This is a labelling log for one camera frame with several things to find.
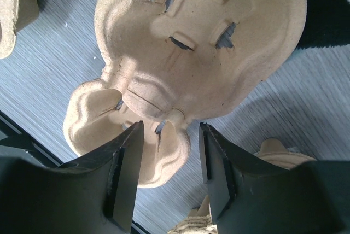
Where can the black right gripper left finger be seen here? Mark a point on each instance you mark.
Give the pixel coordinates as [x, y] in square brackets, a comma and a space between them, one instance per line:
[102, 184]

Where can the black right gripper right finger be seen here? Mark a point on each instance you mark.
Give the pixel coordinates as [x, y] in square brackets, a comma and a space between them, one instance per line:
[243, 189]

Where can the brown cardboard cup carrier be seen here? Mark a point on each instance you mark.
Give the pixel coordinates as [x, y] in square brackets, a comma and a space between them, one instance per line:
[170, 62]

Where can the zebra print pillow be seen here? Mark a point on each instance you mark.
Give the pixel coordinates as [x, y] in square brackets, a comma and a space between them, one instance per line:
[327, 24]

